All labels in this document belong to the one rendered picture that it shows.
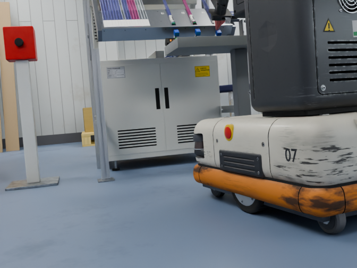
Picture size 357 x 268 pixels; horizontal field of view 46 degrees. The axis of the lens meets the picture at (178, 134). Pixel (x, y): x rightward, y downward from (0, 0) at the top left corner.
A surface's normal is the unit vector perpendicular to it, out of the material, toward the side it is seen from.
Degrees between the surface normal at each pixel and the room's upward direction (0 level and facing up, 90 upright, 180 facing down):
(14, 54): 90
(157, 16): 44
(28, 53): 90
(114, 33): 134
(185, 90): 90
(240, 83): 90
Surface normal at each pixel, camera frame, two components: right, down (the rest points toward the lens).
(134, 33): 0.22, 0.72
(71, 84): 0.24, 0.04
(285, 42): -0.91, 0.09
